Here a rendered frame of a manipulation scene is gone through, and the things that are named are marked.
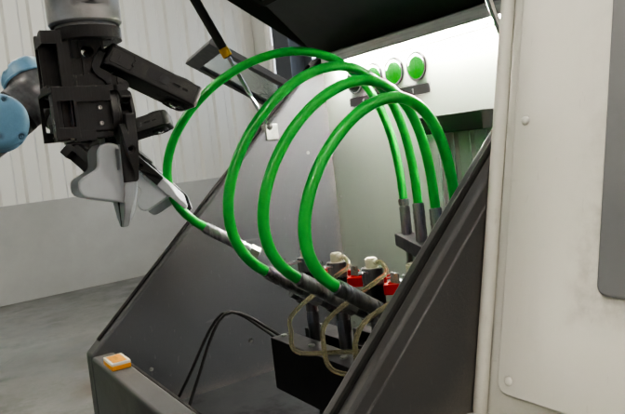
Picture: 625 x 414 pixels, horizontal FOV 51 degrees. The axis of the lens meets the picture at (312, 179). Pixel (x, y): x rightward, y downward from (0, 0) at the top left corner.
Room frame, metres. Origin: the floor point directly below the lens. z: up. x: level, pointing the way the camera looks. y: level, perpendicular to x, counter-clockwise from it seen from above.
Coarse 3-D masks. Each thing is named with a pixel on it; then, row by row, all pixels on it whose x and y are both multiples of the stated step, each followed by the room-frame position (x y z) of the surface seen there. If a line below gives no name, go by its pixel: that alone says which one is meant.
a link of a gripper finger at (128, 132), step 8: (128, 112) 0.69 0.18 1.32; (128, 120) 0.67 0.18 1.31; (120, 128) 0.67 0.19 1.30; (128, 128) 0.67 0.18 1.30; (136, 128) 0.67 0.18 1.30; (120, 136) 0.67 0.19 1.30; (128, 136) 0.67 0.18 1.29; (136, 136) 0.67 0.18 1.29; (120, 144) 0.68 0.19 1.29; (128, 144) 0.67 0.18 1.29; (136, 144) 0.67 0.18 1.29; (128, 152) 0.67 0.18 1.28; (136, 152) 0.67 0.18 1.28; (128, 160) 0.68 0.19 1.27; (136, 160) 0.68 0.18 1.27; (128, 168) 0.68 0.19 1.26; (136, 168) 0.68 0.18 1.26; (128, 176) 0.68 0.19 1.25; (136, 176) 0.68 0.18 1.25
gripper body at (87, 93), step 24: (96, 24) 0.67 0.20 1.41; (48, 48) 0.68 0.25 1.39; (72, 48) 0.68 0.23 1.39; (96, 48) 0.69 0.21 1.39; (48, 72) 0.67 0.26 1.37; (72, 72) 0.67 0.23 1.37; (96, 72) 0.68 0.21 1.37; (48, 96) 0.66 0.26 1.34; (72, 96) 0.65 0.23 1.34; (96, 96) 0.66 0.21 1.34; (120, 96) 0.68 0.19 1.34; (72, 120) 0.65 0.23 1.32; (96, 120) 0.67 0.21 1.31; (120, 120) 0.68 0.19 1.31
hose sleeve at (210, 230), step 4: (208, 224) 1.01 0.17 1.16; (212, 224) 1.01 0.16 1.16; (208, 228) 1.00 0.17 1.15; (212, 228) 1.01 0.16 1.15; (216, 228) 1.01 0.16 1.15; (204, 232) 1.01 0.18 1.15; (208, 232) 1.00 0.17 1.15; (212, 232) 1.00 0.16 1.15; (216, 232) 1.01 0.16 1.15; (220, 232) 1.01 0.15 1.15; (224, 232) 1.01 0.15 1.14; (212, 236) 1.01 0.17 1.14; (216, 236) 1.01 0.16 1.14; (220, 236) 1.01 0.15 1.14; (224, 236) 1.01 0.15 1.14; (220, 240) 1.01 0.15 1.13; (224, 240) 1.01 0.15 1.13; (228, 240) 1.01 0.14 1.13; (228, 244) 1.01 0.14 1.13; (244, 244) 1.01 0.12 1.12; (248, 244) 1.02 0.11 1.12; (248, 248) 1.02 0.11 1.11
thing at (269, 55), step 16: (288, 48) 1.04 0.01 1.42; (304, 48) 1.04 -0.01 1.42; (240, 64) 1.02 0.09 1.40; (256, 64) 1.03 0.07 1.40; (224, 80) 1.02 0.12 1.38; (208, 96) 1.02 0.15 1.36; (368, 96) 1.06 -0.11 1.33; (192, 112) 1.01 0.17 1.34; (384, 112) 1.06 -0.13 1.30; (176, 128) 1.00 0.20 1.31; (384, 128) 1.07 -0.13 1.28; (176, 144) 1.00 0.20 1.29; (400, 160) 1.07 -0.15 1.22; (400, 176) 1.07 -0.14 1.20; (400, 192) 1.07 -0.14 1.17; (176, 208) 1.00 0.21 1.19; (192, 224) 1.01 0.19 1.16
